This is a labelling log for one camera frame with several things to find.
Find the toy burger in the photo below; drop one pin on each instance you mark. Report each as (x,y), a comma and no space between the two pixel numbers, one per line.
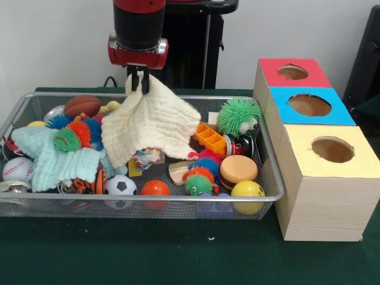
(238,170)

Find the wooden box with three holes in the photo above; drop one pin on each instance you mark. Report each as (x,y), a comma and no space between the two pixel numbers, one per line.
(323,202)

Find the clear mesh bin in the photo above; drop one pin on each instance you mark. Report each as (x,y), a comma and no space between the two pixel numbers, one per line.
(178,207)

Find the plain orange ball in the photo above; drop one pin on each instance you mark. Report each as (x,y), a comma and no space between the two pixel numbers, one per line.
(155,187)

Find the yellow smiley ball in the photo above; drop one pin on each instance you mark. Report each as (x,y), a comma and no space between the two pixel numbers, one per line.
(246,188)

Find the black panel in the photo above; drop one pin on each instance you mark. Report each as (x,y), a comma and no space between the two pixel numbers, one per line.
(365,59)

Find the cream knitted cloth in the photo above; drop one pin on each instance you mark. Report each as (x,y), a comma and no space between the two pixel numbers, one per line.
(154,118)

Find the mint green knitted cloth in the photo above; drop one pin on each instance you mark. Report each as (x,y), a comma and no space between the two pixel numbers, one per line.
(53,160)

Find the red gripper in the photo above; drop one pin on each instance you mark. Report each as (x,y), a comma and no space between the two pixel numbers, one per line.
(136,59)

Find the small soccer ball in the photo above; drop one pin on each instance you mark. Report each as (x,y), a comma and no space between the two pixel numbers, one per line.
(120,185)

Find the orange plastic building brick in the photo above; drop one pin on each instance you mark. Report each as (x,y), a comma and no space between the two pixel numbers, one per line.
(211,139)

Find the green spiky ball toy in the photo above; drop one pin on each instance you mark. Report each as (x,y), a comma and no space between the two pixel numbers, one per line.
(237,114)

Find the brown toy football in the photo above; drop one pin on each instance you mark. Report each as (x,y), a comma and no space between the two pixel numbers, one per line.
(82,106)

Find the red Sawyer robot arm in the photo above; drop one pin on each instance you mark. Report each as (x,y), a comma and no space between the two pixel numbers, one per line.
(138,26)

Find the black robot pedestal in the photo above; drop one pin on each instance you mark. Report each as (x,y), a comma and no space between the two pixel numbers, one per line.
(190,44)

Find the green-headed spiky caterpillar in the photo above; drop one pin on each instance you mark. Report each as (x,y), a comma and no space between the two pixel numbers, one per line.
(198,181)

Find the long multicoloured spiky caterpillar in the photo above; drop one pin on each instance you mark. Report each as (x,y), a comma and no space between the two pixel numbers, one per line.
(77,132)

